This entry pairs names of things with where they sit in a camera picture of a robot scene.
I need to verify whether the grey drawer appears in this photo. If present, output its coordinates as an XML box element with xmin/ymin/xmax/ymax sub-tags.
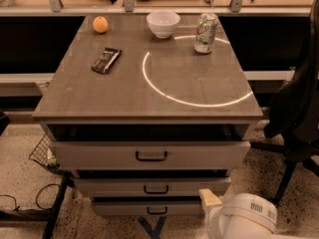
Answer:
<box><xmin>50</xmin><ymin>141</ymin><xmax>250</xmax><ymax>170</ymax></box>
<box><xmin>92</xmin><ymin>199</ymin><xmax>203</xmax><ymax>216</ymax></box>
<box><xmin>76</xmin><ymin>177</ymin><xmax>231</xmax><ymax>197</ymax></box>

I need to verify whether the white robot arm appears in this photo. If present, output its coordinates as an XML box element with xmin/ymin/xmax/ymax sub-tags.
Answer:
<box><xmin>199</xmin><ymin>189</ymin><xmax>315</xmax><ymax>239</ymax></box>

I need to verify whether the grey drawer cabinet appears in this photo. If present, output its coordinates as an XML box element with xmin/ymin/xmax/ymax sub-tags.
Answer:
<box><xmin>34</xmin><ymin>15</ymin><xmax>262</xmax><ymax>203</ymax></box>

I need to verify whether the black snack bar packet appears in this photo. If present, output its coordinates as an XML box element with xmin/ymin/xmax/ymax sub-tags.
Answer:
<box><xmin>91</xmin><ymin>47</ymin><xmax>122</xmax><ymax>75</ymax></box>

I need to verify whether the white bowl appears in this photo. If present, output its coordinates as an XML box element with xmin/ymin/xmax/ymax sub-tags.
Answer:
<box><xmin>147</xmin><ymin>11</ymin><xmax>180</xmax><ymax>39</ymax></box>

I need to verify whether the green soda can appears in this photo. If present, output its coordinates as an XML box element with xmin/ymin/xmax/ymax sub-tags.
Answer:
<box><xmin>194</xmin><ymin>13</ymin><xmax>218</xmax><ymax>54</ymax></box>

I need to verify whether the orange fruit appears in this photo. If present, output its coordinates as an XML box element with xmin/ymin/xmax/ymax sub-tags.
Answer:
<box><xmin>93</xmin><ymin>16</ymin><xmax>109</xmax><ymax>34</ymax></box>

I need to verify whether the black stand leg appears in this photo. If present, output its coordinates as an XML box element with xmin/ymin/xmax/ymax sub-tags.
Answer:
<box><xmin>0</xmin><ymin>173</ymin><xmax>74</xmax><ymax>239</ymax></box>

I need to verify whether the blue tape cross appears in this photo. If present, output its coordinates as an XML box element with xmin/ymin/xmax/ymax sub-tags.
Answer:
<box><xmin>138</xmin><ymin>217</ymin><xmax>166</xmax><ymax>239</ymax></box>

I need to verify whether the black office chair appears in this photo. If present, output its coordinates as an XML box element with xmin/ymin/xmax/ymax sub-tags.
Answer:
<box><xmin>250</xmin><ymin>0</ymin><xmax>319</xmax><ymax>205</ymax></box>

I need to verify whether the black wire basket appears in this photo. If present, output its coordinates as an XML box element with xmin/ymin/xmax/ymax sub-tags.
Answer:
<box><xmin>29</xmin><ymin>134</ymin><xmax>62</xmax><ymax>174</ymax></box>

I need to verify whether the black floor cable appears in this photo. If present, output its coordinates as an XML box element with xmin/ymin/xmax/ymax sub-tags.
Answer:
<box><xmin>0</xmin><ymin>182</ymin><xmax>62</xmax><ymax>212</ymax></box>

